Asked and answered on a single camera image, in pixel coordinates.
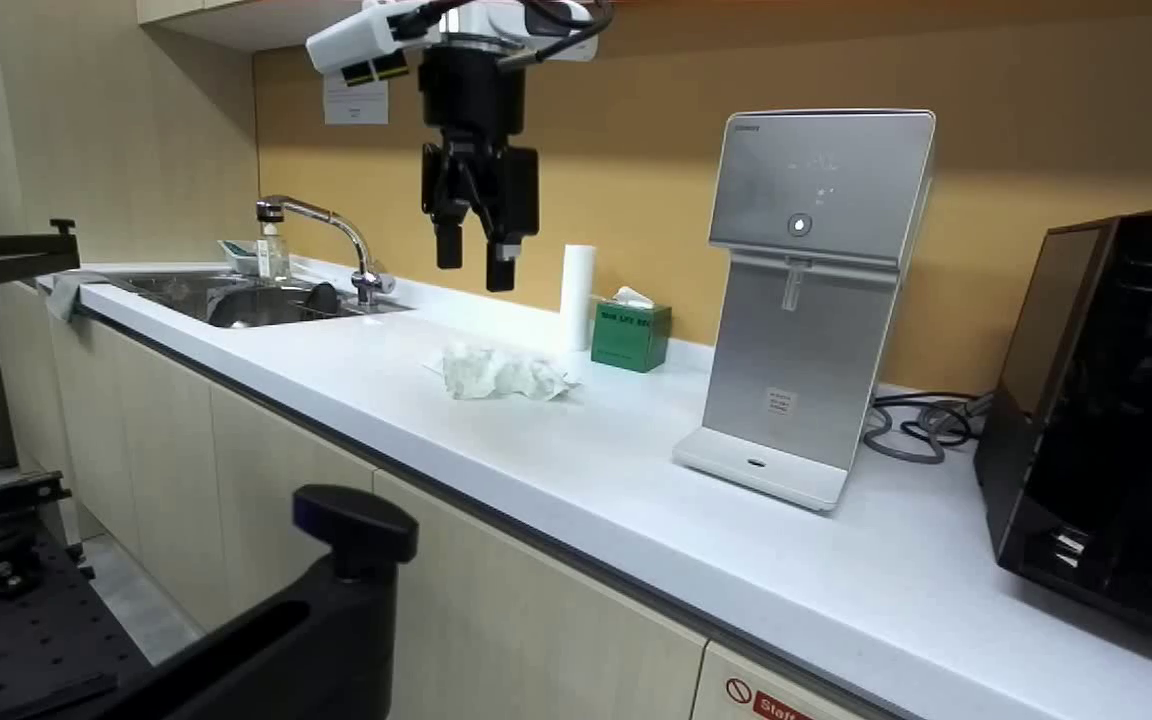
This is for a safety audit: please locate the white paper roll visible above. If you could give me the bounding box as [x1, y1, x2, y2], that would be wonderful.
[560, 243, 596, 354]

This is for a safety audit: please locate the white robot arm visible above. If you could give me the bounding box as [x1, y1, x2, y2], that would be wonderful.
[392, 0, 603, 294]

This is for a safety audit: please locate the red warning sticker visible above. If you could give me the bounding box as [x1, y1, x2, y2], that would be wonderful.
[723, 675, 812, 720]

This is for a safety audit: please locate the clear soap bottle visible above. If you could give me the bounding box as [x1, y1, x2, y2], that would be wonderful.
[254, 224, 287, 281]

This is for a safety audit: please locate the black microwave oven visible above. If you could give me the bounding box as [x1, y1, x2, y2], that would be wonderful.
[977, 214, 1152, 631]

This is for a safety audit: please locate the white towel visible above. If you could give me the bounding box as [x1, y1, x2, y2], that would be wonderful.
[438, 343, 576, 406]

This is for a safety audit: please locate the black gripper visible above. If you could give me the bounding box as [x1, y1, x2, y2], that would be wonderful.
[420, 49, 541, 294]

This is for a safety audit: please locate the black power cable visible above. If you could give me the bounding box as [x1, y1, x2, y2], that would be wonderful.
[862, 390, 998, 469]

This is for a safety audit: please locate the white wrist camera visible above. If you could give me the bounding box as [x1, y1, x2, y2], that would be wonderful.
[304, 0, 423, 87]

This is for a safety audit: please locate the chrome sink faucet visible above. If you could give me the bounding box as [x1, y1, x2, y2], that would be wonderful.
[257, 196, 395, 303]

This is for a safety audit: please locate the white wall outlet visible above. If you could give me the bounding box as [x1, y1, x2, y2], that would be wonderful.
[324, 75, 389, 130]

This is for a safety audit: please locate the stainless steel sink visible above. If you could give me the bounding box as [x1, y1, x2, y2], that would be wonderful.
[111, 273, 400, 330]

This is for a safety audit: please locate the silver water dispenser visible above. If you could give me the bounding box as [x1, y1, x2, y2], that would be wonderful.
[671, 109, 937, 514]

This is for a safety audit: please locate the green tissue box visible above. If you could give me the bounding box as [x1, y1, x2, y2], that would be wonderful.
[592, 289, 671, 371]

